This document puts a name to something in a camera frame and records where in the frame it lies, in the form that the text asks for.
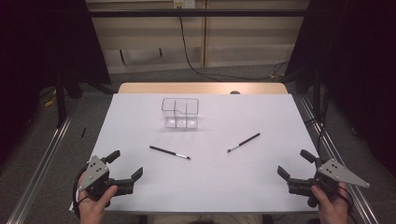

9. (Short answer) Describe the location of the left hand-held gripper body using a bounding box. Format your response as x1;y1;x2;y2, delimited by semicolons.
78;155;135;197

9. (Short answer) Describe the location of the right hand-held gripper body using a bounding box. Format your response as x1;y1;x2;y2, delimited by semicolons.
288;158;371;197

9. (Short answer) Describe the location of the black makeup brush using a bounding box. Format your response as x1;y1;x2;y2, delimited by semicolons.
226;133;262;154
148;145;191;161

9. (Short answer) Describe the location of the clear acrylic organizer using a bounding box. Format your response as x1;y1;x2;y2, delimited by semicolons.
161;97;200;131

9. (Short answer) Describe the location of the person's right hand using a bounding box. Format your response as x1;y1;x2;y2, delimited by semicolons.
310;181;351;224

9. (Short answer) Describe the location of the person's left hand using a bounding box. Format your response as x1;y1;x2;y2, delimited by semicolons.
77;173;120;224

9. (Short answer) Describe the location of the white table mat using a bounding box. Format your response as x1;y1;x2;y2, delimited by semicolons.
88;92;321;214

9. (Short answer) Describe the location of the dark curtain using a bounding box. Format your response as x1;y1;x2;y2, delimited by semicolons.
0;0;111;166
284;0;396;178

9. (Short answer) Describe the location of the wooden table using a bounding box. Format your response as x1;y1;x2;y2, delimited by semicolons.
117;82;289;95

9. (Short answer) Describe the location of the metal floor rail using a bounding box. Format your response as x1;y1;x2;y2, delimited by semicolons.
298;94;379;224
6;102;80;224

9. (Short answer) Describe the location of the left hand-held gripper cable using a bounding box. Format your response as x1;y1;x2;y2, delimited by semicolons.
71;164;90;218

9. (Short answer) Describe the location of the hand-held gripper cable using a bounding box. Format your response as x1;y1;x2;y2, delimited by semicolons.
71;164;90;218
337;182;357;220

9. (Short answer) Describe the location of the right hand-held gripper cable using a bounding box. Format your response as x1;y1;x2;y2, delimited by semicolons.
337;182;357;220

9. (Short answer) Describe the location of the black stand post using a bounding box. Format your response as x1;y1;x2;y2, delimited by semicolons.
55;74;67;129

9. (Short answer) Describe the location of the black wall cable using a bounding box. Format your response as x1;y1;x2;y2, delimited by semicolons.
178;15;290;82

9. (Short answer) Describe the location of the black horizontal frame bar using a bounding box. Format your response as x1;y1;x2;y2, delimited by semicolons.
88;8;312;19

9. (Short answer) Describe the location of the white wall socket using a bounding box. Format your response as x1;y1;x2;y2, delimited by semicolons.
173;0;196;9

